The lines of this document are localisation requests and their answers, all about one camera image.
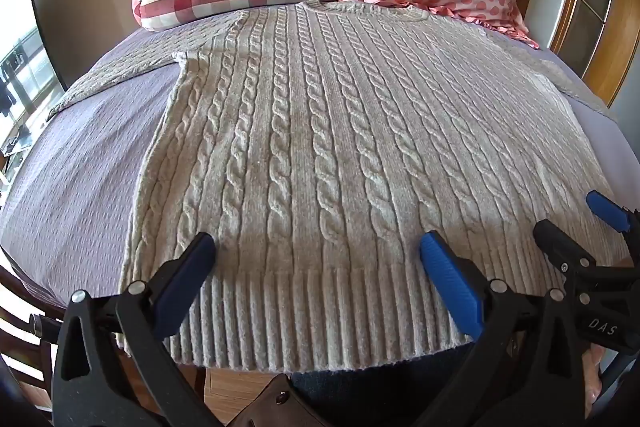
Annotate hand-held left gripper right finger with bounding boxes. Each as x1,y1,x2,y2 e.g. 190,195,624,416
419,230,597,427

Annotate brown leather pouch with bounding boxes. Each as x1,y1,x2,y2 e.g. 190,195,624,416
227,373,336,427

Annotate lavender bed sheet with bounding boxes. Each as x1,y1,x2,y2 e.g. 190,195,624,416
0,4,640,313

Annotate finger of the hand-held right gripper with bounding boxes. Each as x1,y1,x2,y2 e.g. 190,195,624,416
586,190,640,258
532,219,603,280

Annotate person's dark jeans leg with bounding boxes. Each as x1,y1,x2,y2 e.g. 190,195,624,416
287,344,473,427

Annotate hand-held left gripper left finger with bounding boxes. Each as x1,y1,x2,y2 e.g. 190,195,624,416
50,232,228,427

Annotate dark wooden chair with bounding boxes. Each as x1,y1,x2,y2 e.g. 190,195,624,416
0,249,63,413

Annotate bright window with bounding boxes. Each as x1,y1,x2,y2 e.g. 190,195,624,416
0,0,63,168

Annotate person's right hand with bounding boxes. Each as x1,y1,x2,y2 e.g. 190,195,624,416
584,343,605,423

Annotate cream cable knit sweater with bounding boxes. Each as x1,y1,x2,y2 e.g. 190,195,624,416
46,0,632,372

